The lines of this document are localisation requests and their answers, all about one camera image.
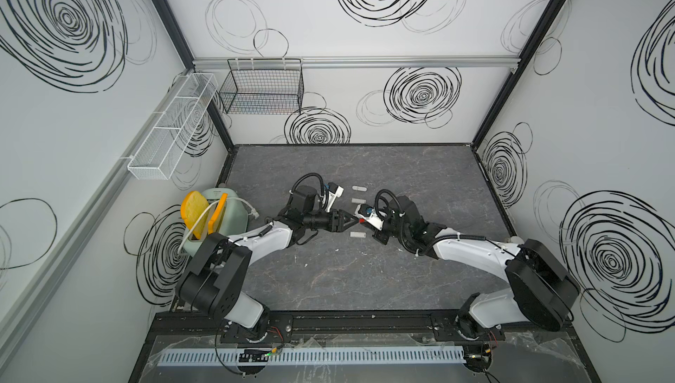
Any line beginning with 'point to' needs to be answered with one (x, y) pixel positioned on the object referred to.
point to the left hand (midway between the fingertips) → (352, 221)
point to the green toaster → (234, 222)
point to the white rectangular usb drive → (358, 234)
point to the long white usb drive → (359, 200)
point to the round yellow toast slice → (192, 206)
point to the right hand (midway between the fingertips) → (365, 219)
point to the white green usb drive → (359, 188)
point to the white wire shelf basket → (168, 137)
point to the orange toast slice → (217, 212)
